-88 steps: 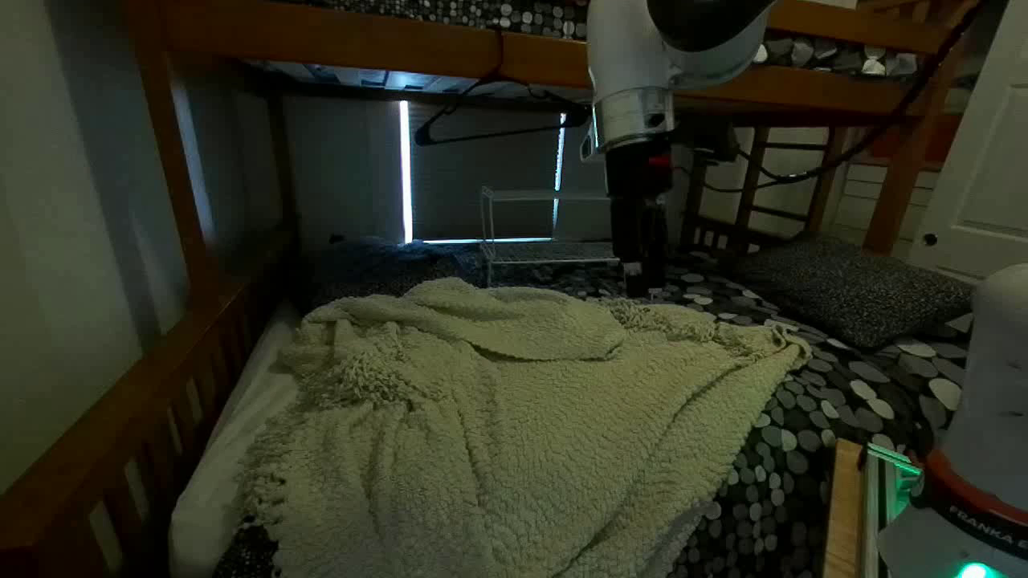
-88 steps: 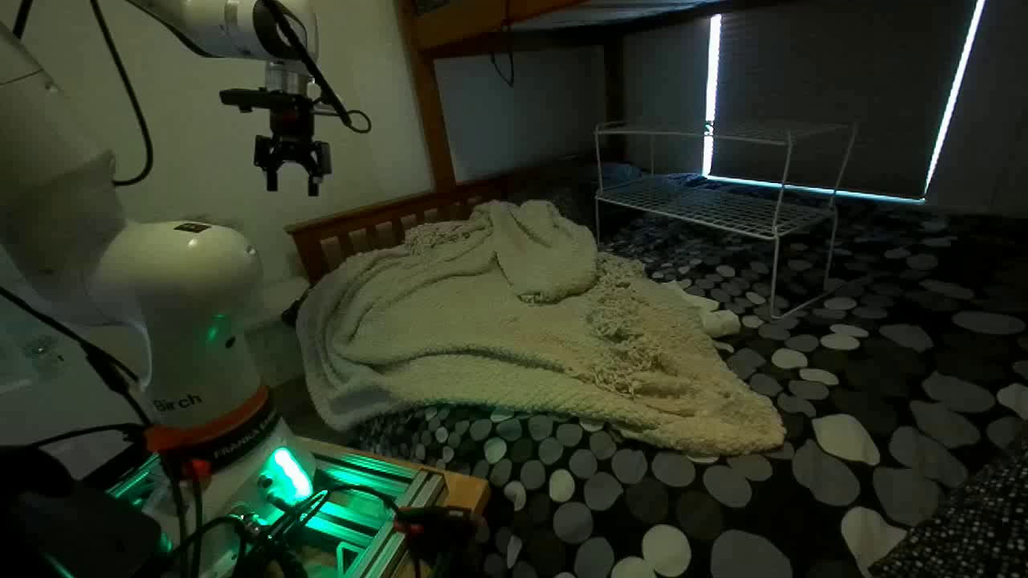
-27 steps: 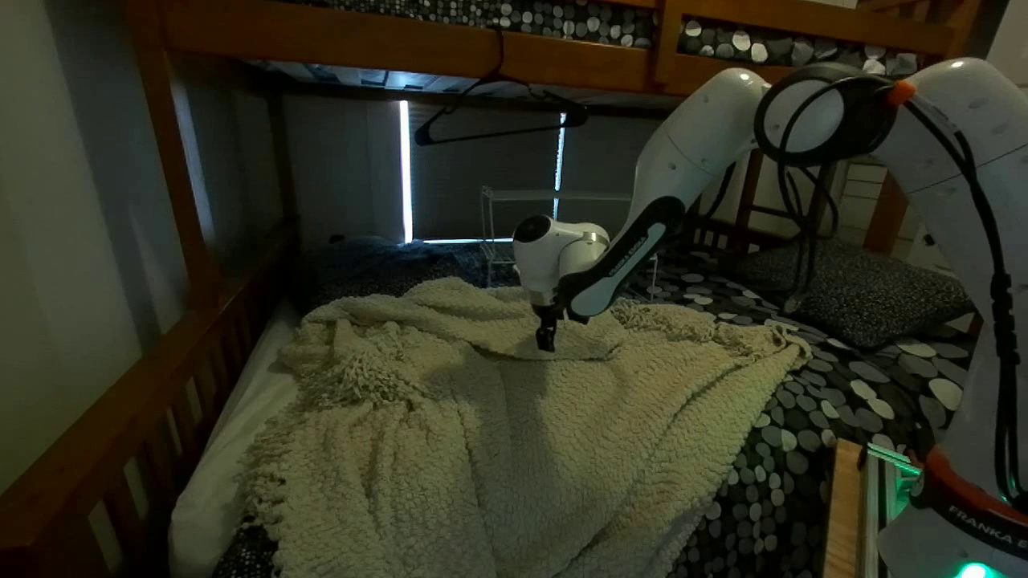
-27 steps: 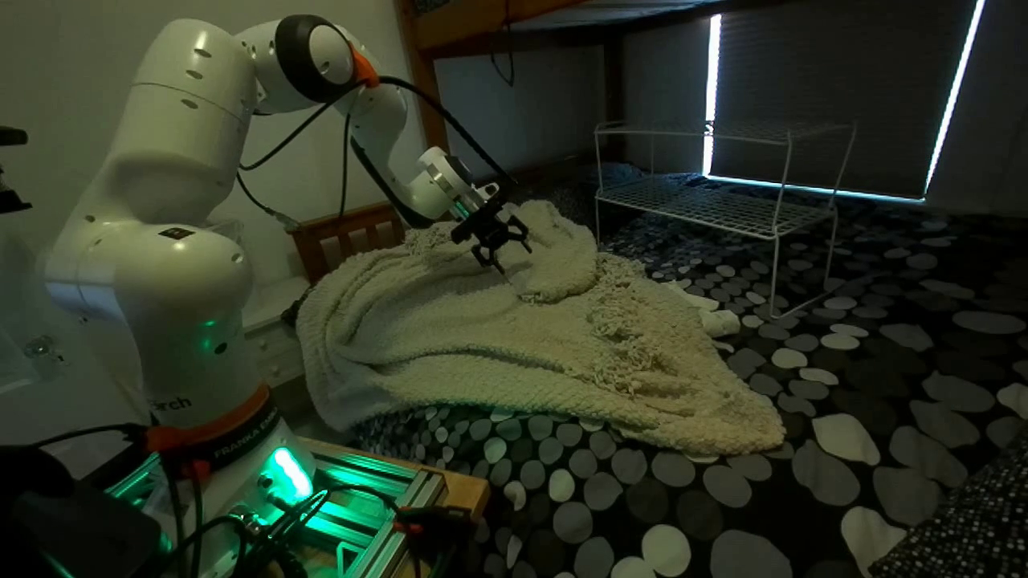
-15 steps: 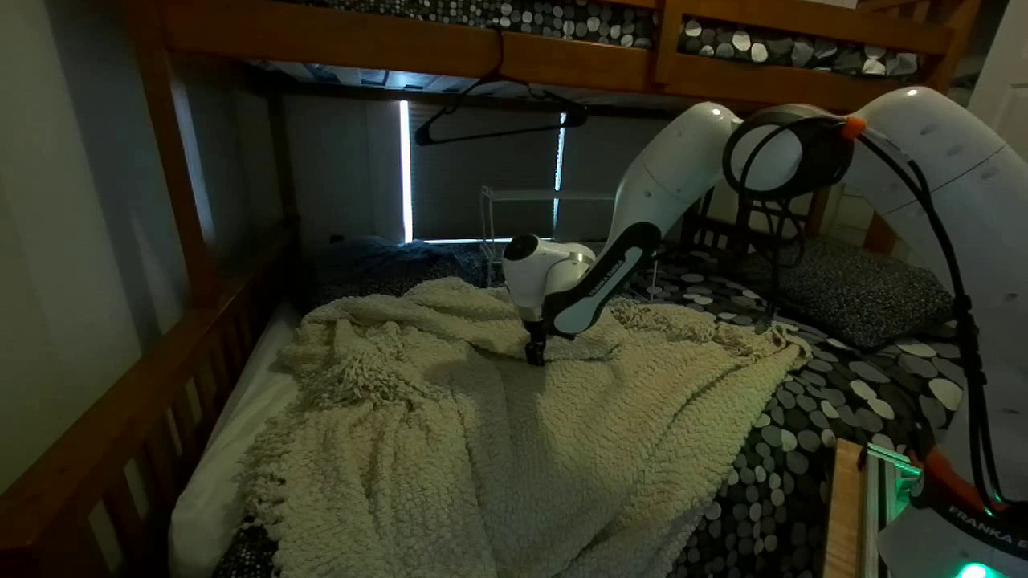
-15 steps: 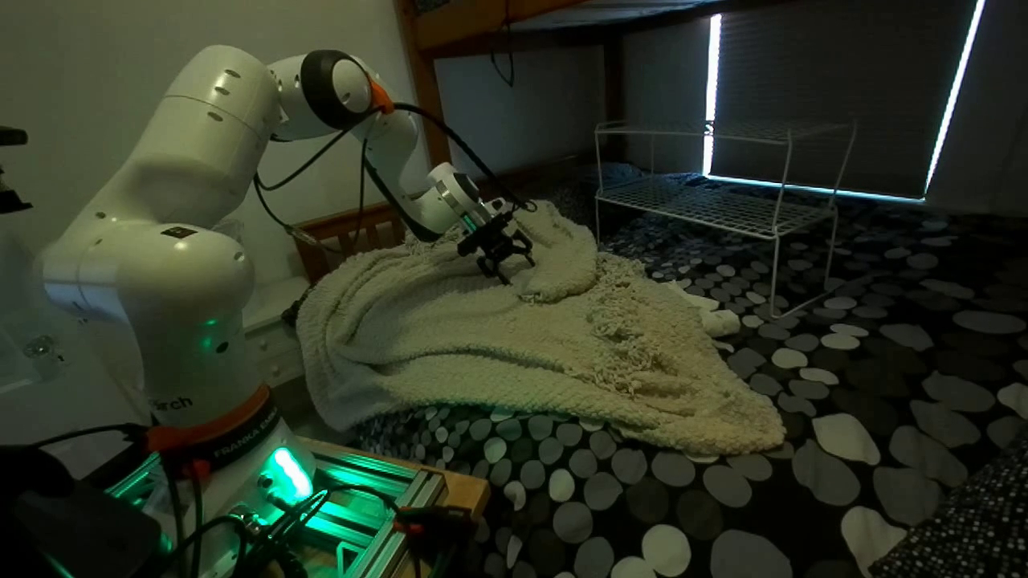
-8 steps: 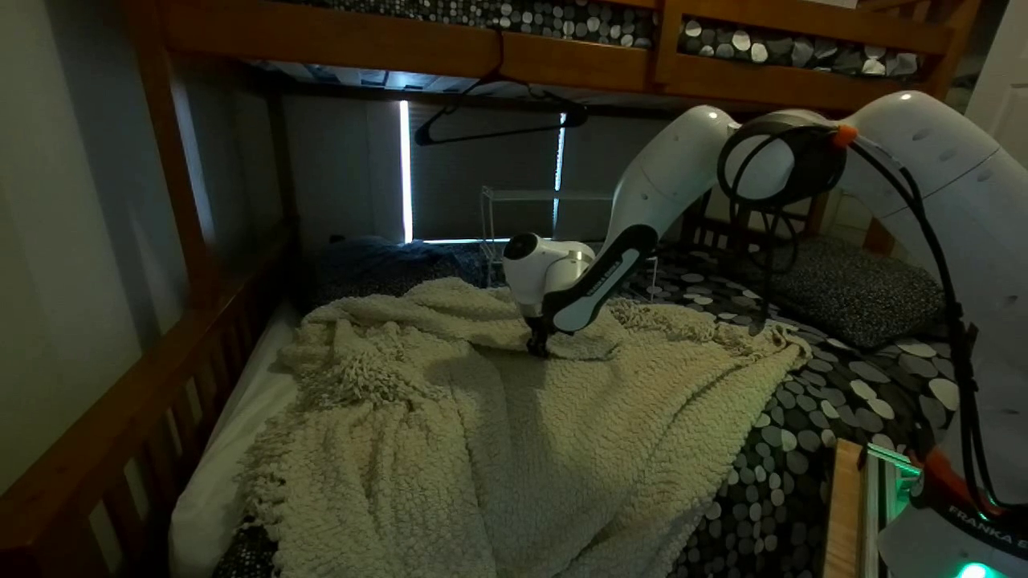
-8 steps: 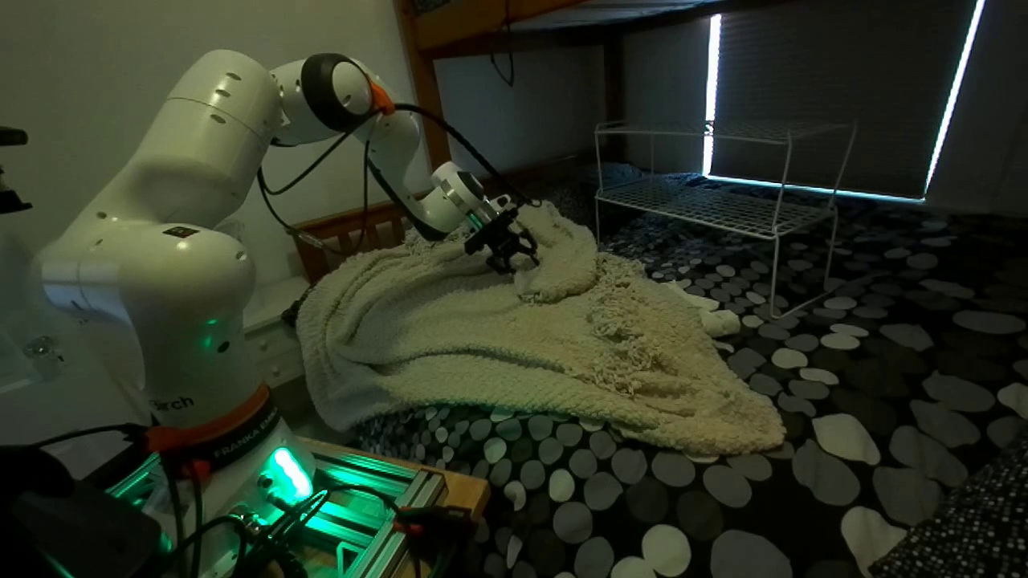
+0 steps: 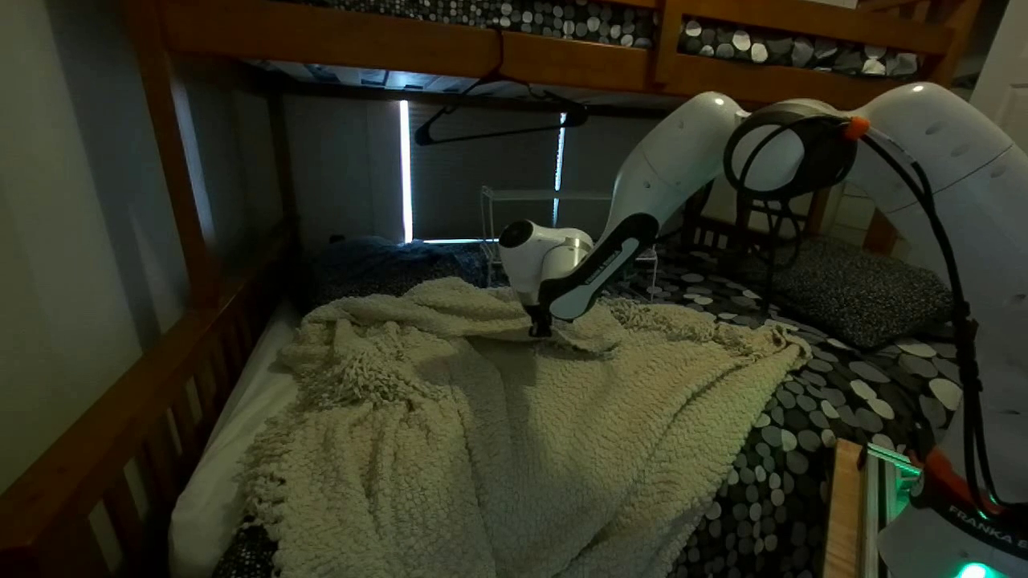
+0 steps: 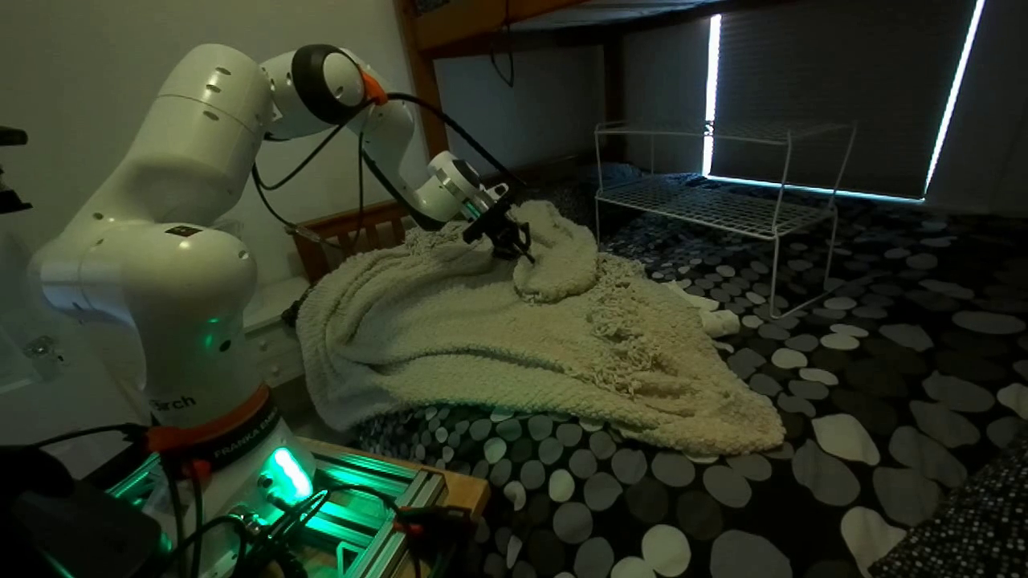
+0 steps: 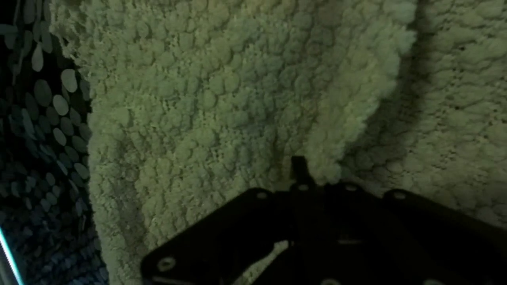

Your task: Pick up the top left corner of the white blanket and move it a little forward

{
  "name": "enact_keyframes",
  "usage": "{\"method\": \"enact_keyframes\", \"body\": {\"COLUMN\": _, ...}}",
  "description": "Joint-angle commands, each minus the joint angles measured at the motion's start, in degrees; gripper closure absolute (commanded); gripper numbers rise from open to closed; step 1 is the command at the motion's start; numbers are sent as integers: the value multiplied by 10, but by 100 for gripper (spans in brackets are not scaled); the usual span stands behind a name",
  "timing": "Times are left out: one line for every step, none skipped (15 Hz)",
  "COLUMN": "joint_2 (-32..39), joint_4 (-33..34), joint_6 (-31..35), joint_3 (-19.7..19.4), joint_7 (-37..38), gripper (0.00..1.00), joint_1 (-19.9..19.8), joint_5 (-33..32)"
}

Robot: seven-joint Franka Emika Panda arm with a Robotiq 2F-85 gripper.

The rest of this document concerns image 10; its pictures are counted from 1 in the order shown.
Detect white knitted blanket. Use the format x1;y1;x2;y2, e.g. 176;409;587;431
294;195;789;461

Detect black camera stand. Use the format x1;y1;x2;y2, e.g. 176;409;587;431
0;125;36;220

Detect wooden bunk bed frame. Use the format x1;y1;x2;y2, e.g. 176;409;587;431
392;0;733;192

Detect black pebble pattern bedsheet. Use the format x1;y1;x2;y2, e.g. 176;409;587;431
350;169;1028;578

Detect black box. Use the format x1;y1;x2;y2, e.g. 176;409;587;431
0;445;166;578

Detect wooden board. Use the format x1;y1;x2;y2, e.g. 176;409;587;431
425;466;495;519

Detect dark window blind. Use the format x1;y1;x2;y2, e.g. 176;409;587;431
712;0;991;205

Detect white wire rack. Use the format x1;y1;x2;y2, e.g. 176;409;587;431
590;118;861;317

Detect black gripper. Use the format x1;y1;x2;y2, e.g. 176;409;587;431
465;195;536;265

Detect dark speckled pillow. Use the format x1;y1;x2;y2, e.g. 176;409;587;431
871;446;1028;578

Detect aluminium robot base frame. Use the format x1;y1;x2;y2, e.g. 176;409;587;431
105;415;453;578

